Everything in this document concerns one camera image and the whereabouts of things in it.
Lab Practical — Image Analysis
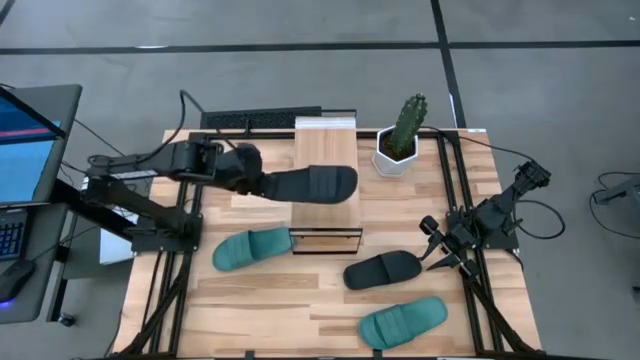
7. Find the black aluminium table frame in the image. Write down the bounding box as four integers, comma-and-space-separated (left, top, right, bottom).
112, 128, 544, 359

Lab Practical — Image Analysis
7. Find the black slide sandal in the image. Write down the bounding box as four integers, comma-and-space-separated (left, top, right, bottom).
259, 165, 360, 206
342, 249, 424, 292

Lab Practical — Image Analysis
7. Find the black keyboard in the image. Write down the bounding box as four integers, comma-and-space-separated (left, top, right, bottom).
199, 105, 324, 131
0, 208, 30, 262

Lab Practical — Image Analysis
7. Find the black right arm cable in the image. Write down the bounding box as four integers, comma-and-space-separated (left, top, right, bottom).
423, 124, 539, 164

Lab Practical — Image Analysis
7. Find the computer monitor with blue screen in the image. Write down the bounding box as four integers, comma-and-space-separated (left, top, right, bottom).
0, 83, 84, 209

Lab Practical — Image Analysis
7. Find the black computer mouse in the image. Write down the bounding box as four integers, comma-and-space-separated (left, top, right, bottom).
0, 258, 37, 304

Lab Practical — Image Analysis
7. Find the green cactus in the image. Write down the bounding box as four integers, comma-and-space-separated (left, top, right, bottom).
386, 92, 430, 157

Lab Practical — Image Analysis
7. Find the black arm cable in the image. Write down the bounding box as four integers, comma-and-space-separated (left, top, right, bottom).
423, 124, 539, 164
134, 88, 239, 166

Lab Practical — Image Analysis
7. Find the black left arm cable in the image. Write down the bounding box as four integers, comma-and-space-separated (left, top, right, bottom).
134, 88, 239, 166

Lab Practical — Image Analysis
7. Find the looped black cable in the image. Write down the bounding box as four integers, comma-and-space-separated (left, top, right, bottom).
514, 198, 567, 241

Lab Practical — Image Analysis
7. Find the gray computer desk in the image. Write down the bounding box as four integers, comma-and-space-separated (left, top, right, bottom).
0, 202, 76, 326

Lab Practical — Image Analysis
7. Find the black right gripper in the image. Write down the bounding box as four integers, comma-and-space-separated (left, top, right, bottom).
418, 214, 479, 273

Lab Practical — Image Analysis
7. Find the white hexagonal plant pot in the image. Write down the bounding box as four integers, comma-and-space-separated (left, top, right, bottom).
371, 124, 421, 179

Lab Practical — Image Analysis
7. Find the green slide sandal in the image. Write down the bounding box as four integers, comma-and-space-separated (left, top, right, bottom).
211, 226, 298, 274
357, 295, 450, 352

